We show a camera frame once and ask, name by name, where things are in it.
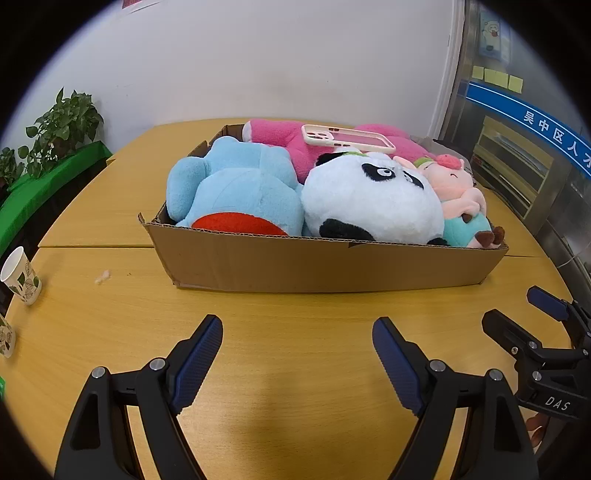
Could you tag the cardboard box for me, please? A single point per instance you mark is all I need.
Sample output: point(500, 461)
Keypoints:
point(277, 267)

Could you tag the blue banner strip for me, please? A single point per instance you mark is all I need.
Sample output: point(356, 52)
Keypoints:
point(508, 108)

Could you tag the cream and pink phone case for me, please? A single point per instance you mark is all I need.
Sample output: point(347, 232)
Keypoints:
point(351, 137)

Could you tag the green potted plant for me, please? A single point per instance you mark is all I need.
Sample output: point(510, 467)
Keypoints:
point(64, 124)

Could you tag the small paper scrap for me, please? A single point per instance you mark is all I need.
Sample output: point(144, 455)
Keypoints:
point(102, 276)

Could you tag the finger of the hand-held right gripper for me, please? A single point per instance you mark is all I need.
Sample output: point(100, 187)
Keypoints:
point(549, 304)
point(508, 332)

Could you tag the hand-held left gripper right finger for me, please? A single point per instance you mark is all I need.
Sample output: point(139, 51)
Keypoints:
point(397, 364)

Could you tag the light blue plush toy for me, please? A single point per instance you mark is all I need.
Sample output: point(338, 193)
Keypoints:
point(240, 189)

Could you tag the panda plush toy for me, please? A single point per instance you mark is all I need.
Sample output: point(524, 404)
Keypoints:
point(364, 207)

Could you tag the pink plush toy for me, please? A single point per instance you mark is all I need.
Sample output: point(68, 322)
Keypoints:
point(277, 136)

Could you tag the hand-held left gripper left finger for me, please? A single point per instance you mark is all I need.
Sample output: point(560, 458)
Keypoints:
point(198, 364)

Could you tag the yellow shelf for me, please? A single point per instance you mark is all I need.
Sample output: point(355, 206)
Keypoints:
point(512, 161)

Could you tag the grey printed cloth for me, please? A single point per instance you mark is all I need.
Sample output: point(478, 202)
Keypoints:
point(455, 150)

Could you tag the leaf print paper cup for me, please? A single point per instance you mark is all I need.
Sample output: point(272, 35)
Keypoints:
point(5, 337)
point(21, 277)

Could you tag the cartoon sheep poster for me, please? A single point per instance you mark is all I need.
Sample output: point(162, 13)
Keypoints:
point(493, 34)

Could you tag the pink and teal pig plush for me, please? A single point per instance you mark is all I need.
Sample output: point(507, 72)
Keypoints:
point(455, 182)

